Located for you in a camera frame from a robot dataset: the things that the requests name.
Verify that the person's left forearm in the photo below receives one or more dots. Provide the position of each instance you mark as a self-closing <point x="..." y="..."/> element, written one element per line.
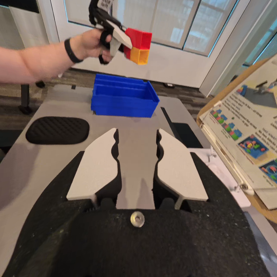
<point x="32" y="62"/>

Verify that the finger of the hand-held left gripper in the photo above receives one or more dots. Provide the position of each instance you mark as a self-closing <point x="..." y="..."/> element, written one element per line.
<point x="119" y="27"/>
<point x="122" y="39"/>

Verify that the orange toy block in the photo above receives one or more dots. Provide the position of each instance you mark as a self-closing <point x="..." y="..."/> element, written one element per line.
<point x="139" y="56"/>

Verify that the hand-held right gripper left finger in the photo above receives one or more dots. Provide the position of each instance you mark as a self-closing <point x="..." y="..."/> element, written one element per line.
<point x="95" y="171"/>

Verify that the small black floor device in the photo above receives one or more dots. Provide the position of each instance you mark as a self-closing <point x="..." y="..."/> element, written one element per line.
<point x="168" y="85"/>

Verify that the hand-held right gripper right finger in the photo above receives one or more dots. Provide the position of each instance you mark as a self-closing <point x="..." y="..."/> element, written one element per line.
<point x="179" y="171"/>

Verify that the black monitor screen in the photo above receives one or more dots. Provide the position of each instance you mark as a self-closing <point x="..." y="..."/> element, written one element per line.
<point x="17" y="5"/>

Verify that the instruction sheet on board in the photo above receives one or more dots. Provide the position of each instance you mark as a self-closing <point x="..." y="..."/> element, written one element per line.
<point x="266" y="216"/>

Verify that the dark metal desk plate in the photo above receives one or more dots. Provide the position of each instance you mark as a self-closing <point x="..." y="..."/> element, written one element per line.
<point x="255" y="238"/>

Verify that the white framed window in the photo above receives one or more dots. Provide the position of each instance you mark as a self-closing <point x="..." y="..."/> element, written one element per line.
<point x="162" y="21"/>

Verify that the blue plastic bin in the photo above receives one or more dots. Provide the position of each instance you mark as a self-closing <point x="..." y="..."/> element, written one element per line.
<point x="121" y="106"/>

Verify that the black wristband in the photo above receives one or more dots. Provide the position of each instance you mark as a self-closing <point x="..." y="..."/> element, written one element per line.
<point x="69" y="50"/>

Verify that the person's left hand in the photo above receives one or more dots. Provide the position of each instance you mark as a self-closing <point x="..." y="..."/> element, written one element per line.
<point x="88" y="43"/>

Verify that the red two-stud toy block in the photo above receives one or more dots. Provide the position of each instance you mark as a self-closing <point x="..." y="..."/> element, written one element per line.
<point x="138" y="37"/>

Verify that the black monitor stand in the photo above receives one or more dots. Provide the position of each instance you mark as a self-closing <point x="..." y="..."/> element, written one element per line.
<point x="25" y="95"/>

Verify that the white stand base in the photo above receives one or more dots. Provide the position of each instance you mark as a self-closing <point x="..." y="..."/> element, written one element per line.
<point x="218" y="173"/>

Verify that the grey desk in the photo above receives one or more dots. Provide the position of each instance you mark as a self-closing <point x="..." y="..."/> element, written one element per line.
<point x="54" y="162"/>

